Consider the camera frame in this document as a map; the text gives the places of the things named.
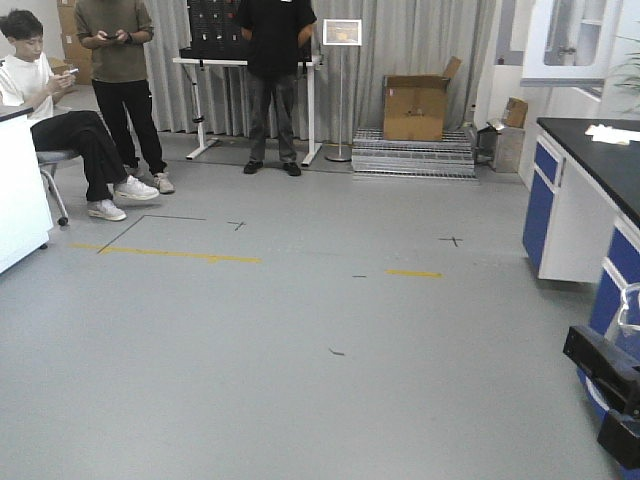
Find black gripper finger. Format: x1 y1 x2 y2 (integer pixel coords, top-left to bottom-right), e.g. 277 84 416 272
563 325 639 415
597 410 639 469

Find blue white lab bench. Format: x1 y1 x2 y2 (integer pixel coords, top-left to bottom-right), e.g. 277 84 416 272
521 117 640 480

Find papers on lab bench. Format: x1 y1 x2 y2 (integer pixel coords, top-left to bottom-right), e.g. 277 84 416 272
585 124 640 146

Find grey metal box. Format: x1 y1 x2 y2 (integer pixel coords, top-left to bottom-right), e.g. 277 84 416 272
474 119 525 173

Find small cardboard box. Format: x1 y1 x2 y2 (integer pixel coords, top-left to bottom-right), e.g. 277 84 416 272
502 97 528 128

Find metal grate platform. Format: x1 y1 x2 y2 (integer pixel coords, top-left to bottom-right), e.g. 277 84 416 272
351 128 476 180

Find large open cardboard box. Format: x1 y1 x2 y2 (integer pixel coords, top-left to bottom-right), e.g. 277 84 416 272
383 56 462 141

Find standing person black shirt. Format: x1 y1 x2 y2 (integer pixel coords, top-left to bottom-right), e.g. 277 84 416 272
235 0 317 177

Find white standing desk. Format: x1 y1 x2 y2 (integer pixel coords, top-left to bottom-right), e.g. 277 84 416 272
172 53 322 167

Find black pegboard panel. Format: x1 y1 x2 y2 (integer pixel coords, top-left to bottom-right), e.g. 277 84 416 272
179 0 313 62

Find standing person olive shirt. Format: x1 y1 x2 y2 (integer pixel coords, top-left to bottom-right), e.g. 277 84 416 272
74 0 175 194

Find grey office chair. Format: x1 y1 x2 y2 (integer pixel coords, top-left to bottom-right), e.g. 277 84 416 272
36 150 79 226

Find white counter at left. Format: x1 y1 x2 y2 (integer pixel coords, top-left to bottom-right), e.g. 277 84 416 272
1 106 53 271

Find stacked cardboard boxes left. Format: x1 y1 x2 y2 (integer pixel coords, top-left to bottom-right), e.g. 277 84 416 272
49 1 92 85

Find seated person white shirt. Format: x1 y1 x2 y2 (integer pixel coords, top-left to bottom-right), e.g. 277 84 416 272
1 9 159 221

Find white wall cabinet glass door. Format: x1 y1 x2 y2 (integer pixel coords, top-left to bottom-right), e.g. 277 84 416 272
520 0 622 88

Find sign stand with frame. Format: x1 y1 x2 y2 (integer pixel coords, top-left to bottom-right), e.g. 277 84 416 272
322 18 362 163

